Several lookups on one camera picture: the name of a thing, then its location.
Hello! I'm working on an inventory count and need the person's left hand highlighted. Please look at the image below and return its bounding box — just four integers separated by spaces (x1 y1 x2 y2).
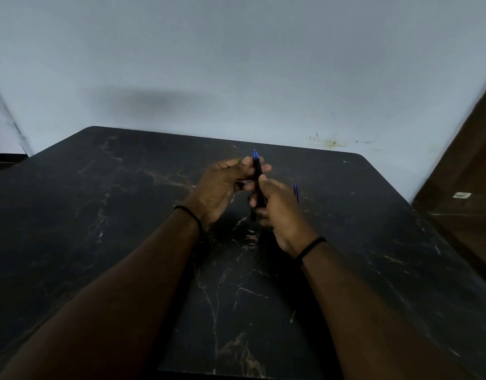
186 156 273 231

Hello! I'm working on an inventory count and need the person's right hand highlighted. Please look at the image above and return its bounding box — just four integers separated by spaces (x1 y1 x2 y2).
249 174 322 259

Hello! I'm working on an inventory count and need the black pen with blue tip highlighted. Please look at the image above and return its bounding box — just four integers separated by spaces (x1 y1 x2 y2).
249 149 268 223

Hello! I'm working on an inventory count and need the person's left forearm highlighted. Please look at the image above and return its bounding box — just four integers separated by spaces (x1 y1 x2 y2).
0 207 201 380

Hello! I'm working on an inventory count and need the person's right forearm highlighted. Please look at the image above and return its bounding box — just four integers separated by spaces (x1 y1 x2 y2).
300 243 471 380

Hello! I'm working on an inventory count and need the black left wristband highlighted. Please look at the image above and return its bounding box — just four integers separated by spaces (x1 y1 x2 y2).
173 205 205 235

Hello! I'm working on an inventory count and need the black wristband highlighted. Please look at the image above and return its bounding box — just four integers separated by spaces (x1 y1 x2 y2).
173 205 205 235
294 236 328 266

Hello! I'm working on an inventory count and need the black right wristband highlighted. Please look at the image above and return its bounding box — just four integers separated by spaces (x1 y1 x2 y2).
294 236 328 266

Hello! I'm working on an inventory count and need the brown wooden door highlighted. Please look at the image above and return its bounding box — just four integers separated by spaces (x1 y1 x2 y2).
411 74 486 290

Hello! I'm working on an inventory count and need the grey wall trim strip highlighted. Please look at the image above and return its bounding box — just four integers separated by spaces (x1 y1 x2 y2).
0 73 34 157

